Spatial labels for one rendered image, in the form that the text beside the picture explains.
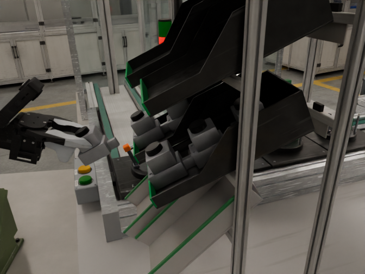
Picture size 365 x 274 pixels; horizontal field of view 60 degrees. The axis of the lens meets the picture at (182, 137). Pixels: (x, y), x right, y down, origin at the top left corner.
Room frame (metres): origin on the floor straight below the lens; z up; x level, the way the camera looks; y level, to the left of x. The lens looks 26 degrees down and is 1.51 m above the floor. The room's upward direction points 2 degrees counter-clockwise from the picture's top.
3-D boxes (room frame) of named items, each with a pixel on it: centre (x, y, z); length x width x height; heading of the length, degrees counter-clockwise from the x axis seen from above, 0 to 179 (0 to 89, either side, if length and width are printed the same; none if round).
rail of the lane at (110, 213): (1.11, 0.33, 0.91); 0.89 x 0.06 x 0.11; 17
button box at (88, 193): (0.91, 0.33, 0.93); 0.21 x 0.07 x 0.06; 17
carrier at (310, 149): (1.04, -0.38, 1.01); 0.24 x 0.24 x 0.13; 17
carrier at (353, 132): (1.12, -0.61, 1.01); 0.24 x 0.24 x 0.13; 17
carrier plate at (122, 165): (0.89, 0.10, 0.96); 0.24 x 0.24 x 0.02; 17
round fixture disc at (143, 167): (0.89, 0.10, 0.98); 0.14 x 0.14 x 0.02
